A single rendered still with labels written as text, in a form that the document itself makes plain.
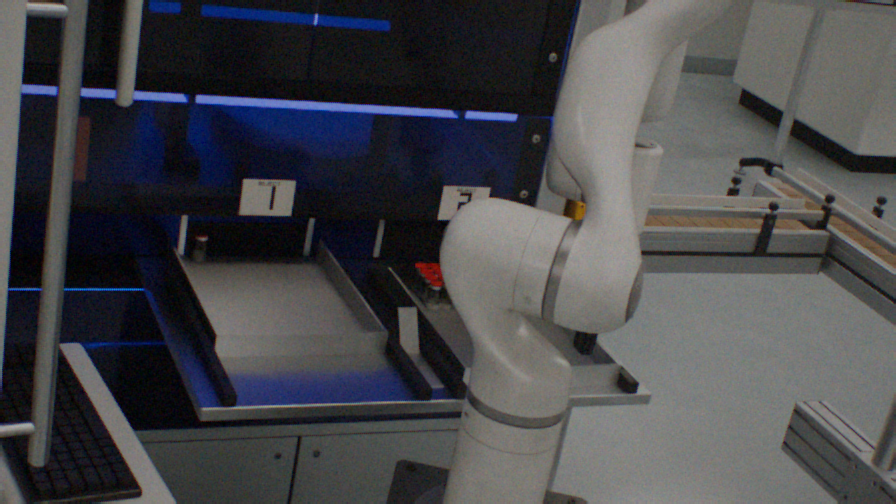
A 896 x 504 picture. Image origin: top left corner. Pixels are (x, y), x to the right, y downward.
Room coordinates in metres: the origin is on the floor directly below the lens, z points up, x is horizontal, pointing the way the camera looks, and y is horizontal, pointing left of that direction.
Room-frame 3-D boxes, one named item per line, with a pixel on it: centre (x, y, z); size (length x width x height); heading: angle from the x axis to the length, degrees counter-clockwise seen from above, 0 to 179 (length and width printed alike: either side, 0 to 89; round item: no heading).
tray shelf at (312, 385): (1.98, 0.07, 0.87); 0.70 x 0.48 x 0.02; 116
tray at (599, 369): (2.01, -0.10, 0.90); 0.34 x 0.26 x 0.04; 26
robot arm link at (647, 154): (1.92, -0.23, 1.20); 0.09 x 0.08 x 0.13; 75
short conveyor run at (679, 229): (2.59, -0.42, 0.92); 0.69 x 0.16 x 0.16; 116
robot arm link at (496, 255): (1.49, -0.09, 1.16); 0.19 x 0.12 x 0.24; 75
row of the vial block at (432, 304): (2.09, -0.07, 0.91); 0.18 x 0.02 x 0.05; 116
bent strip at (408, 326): (1.86, 0.01, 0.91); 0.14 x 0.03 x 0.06; 27
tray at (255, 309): (1.96, 0.25, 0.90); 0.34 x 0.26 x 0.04; 26
